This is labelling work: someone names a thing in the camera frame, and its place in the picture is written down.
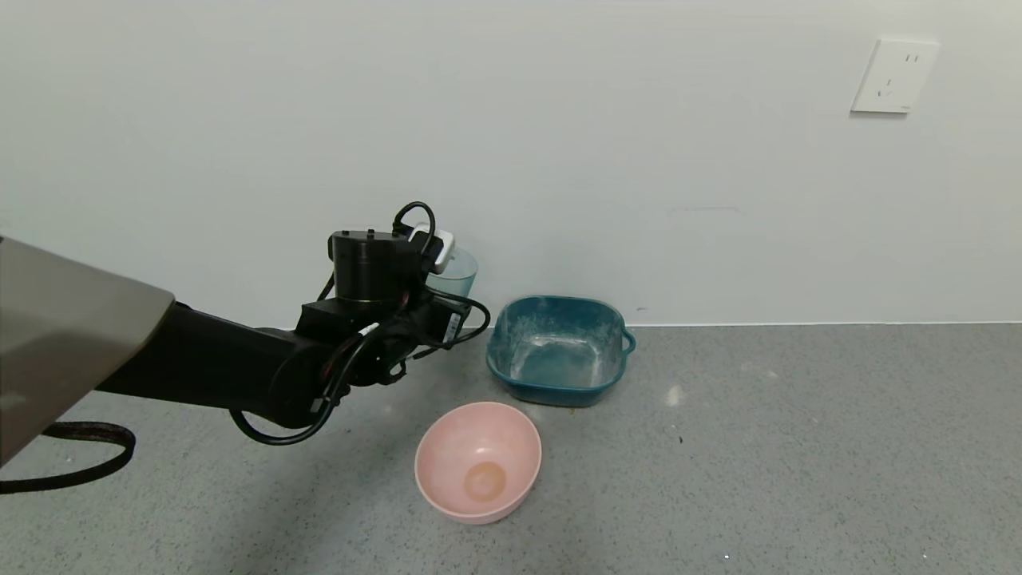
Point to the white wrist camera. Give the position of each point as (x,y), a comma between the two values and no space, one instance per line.
(441,243)

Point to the pink plastic bowl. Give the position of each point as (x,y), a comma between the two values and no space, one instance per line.
(479,467)

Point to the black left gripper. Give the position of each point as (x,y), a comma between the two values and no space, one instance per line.
(453,327)

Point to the translucent ribbed plastic cup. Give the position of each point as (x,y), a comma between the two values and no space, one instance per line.
(459,275)

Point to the teal square plastic tray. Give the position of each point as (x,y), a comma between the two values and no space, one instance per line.
(559,359)

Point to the white wall socket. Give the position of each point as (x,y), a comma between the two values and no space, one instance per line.
(894,76)

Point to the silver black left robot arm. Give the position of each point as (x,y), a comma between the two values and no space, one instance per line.
(207,359)

